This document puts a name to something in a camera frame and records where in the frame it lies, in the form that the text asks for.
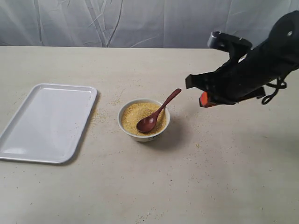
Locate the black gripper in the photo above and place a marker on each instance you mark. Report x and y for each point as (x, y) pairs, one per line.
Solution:
(214, 85)

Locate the dark brown wooden spoon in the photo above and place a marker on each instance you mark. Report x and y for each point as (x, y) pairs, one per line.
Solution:
(146, 124)

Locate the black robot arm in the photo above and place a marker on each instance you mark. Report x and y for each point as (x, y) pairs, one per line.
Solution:
(251, 72)

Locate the yellow grainy powder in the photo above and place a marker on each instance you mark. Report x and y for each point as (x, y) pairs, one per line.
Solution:
(137, 111)

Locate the white ceramic bowl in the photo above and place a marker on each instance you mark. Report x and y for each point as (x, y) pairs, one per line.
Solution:
(143, 137)

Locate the white fabric backdrop curtain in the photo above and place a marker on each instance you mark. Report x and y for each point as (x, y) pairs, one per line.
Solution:
(136, 23)

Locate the white rectangular plastic tray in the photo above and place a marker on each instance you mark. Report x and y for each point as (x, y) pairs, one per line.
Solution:
(48, 125)

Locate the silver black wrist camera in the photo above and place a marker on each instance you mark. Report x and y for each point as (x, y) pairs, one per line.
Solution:
(237, 47)

